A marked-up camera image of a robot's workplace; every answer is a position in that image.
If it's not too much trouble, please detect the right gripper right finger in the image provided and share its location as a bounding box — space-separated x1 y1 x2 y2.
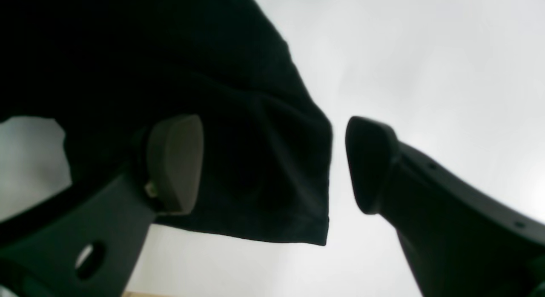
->
346 117 545 297

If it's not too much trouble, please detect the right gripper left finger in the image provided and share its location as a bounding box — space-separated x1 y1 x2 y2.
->
1 114 204 297

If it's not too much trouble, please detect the black graphic T-shirt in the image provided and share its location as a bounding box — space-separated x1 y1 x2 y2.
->
1 0 332 246

